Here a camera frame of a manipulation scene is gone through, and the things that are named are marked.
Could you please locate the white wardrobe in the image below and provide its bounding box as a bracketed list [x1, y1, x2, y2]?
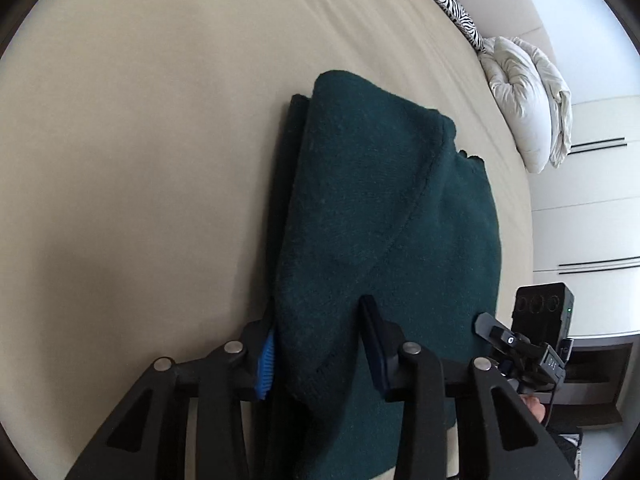
[520, 92, 640, 338]

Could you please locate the beige bed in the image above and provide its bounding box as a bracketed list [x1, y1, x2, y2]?
[0, 0, 536, 480]

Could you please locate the white crumpled duvet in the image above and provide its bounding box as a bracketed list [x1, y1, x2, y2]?
[479, 36, 574, 176]

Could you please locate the dark green knit sweater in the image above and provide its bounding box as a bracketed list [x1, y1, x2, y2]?
[250, 70, 504, 480]

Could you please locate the person's right hand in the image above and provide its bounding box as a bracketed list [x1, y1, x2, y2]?
[521, 394, 549, 424]

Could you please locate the zebra print pillow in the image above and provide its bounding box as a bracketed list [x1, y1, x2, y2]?
[410, 0, 487, 55]

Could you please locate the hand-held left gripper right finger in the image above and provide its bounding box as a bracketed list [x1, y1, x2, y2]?
[358, 294, 577, 480]

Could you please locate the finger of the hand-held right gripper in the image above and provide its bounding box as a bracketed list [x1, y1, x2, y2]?
[473, 312, 541, 362]

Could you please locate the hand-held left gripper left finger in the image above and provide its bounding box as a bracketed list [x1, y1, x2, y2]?
[64, 317, 277, 480]

